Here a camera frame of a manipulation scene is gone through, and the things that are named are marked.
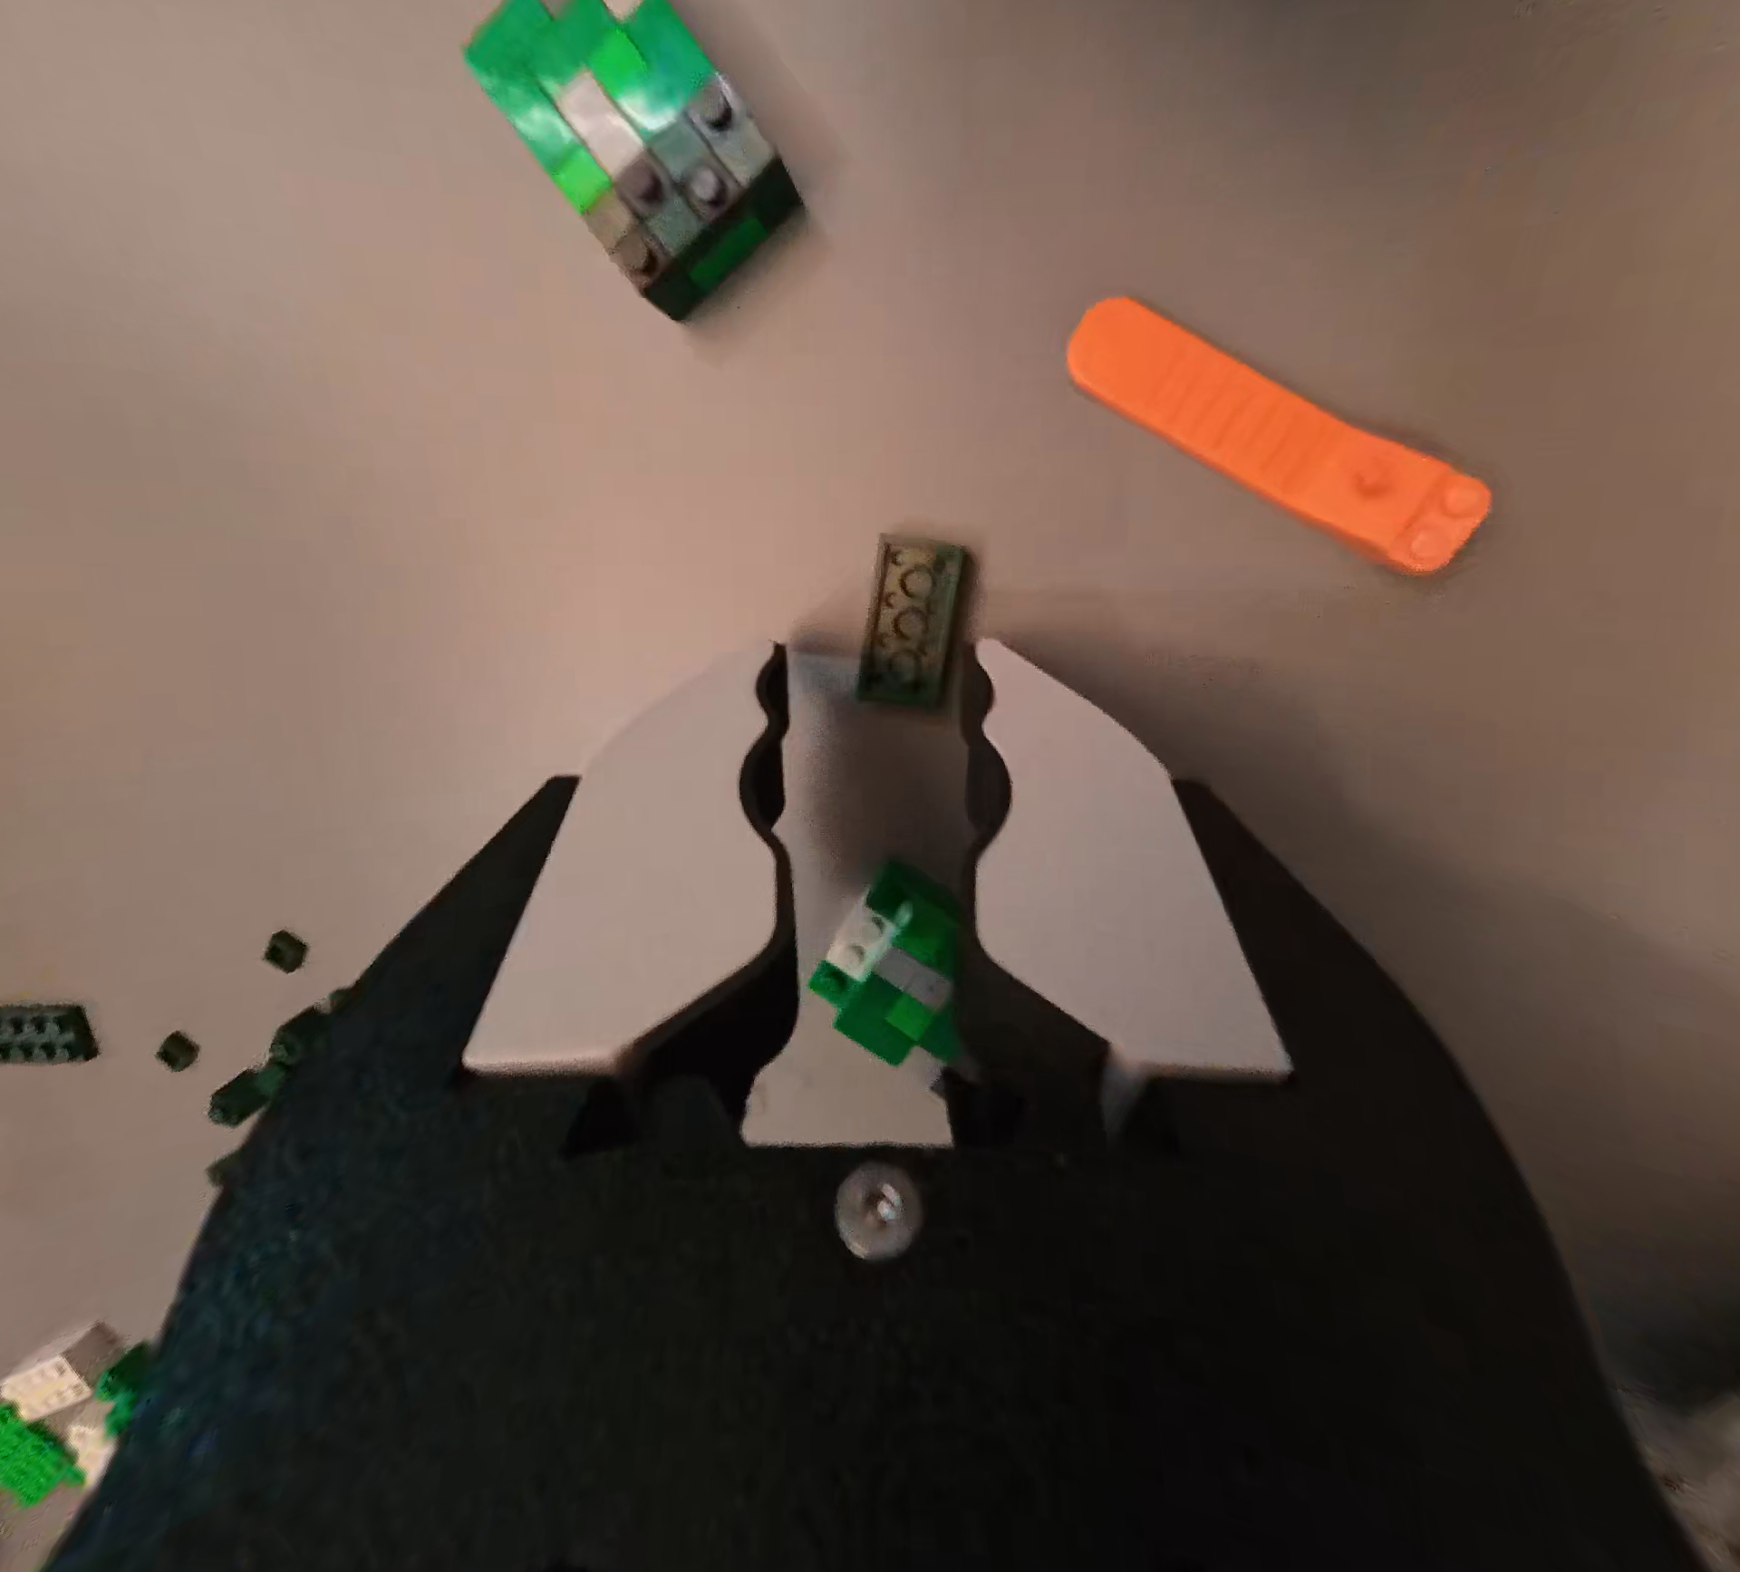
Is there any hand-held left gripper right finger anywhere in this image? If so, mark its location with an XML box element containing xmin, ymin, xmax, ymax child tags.
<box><xmin>964</xmin><ymin>638</ymin><xmax>1296</xmax><ymax>1125</ymax></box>

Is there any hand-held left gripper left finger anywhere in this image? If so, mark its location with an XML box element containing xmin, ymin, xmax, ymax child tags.
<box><xmin>462</xmin><ymin>642</ymin><xmax>805</xmax><ymax>1115</ymax></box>

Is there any dark green lego plate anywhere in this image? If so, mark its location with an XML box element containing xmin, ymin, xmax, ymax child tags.
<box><xmin>855</xmin><ymin>533</ymin><xmax>973</xmax><ymax>718</ymax></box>

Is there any green and white lego build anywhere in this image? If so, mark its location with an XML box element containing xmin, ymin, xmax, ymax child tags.
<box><xmin>805</xmin><ymin>859</ymin><xmax>984</xmax><ymax>1071</ymax></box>

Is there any pile of dark green lego pieces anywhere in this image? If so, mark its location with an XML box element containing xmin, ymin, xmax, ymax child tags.
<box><xmin>0</xmin><ymin>926</ymin><xmax>359</xmax><ymax>1187</ymax></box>

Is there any green and grey lego block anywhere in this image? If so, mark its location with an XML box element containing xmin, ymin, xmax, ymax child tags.
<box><xmin>462</xmin><ymin>0</ymin><xmax>806</xmax><ymax>325</ymax></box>

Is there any orange brick separator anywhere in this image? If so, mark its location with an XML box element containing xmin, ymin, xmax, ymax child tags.
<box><xmin>1064</xmin><ymin>296</ymin><xmax>1495</xmax><ymax>577</ymax></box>

